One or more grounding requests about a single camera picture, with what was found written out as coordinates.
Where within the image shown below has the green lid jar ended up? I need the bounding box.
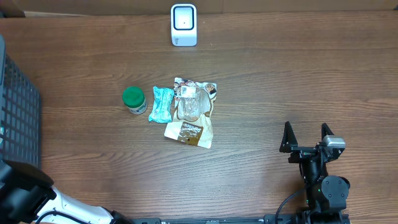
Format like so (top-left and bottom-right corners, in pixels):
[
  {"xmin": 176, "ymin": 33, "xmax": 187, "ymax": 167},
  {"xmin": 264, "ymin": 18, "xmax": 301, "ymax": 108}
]
[{"xmin": 123, "ymin": 86, "xmax": 148, "ymax": 114}]

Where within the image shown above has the brown clear snack bag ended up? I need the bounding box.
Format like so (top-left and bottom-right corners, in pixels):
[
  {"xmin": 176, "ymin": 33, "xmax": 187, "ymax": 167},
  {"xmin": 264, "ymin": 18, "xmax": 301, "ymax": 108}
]
[{"xmin": 164, "ymin": 77, "xmax": 217, "ymax": 149}]

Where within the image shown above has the dark grey mesh basket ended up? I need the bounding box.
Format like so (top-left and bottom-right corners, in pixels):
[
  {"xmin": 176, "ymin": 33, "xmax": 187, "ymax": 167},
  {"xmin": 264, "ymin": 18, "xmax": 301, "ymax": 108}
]
[{"xmin": 1, "ymin": 38, "xmax": 42, "ymax": 168}]

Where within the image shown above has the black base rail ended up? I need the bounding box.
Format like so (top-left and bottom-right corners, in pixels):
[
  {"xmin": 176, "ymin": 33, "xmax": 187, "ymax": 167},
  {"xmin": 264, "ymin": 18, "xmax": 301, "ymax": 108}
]
[{"xmin": 131, "ymin": 214, "xmax": 351, "ymax": 224}]

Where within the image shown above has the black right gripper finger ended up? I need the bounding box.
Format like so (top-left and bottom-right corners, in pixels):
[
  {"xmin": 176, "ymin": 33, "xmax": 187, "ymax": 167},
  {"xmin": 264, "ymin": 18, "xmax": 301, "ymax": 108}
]
[
  {"xmin": 321, "ymin": 123, "xmax": 334, "ymax": 140},
  {"xmin": 279, "ymin": 121, "xmax": 298, "ymax": 152}
]

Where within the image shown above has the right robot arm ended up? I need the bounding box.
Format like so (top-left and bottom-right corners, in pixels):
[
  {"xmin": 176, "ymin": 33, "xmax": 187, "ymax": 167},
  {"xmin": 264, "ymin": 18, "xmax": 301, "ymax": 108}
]
[{"xmin": 274, "ymin": 121, "xmax": 350, "ymax": 224}]

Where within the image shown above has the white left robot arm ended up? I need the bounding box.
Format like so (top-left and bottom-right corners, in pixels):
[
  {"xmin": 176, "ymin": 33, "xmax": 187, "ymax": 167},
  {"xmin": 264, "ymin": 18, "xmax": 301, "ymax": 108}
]
[{"xmin": 1, "ymin": 160, "xmax": 134, "ymax": 224}]

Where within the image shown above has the teal snack packet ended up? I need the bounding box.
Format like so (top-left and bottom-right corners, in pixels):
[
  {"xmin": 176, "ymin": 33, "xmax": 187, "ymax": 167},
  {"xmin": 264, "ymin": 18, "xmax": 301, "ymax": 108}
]
[{"xmin": 149, "ymin": 86, "xmax": 174, "ymax": 123}]

